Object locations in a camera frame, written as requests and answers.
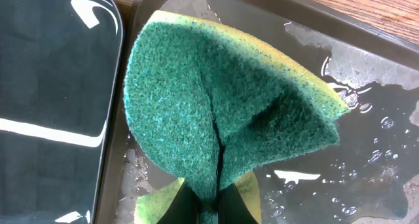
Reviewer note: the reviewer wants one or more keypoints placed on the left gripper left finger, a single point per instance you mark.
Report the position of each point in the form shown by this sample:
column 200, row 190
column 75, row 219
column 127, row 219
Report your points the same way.
column 183, row 209

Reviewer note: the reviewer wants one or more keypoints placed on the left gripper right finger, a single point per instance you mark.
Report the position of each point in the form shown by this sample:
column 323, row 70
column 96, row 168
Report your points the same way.
column 237, row 207

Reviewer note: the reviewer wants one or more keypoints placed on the green yellow sponge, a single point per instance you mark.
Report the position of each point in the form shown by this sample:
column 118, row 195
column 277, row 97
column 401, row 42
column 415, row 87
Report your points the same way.
column 208, row 103

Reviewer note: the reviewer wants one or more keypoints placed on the dark grey serving tray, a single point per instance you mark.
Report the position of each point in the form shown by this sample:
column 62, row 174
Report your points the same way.
column 372, row 176

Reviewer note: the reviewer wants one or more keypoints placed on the black water basin tray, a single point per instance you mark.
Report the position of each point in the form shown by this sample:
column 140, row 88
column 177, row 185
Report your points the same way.
column 59, row 60

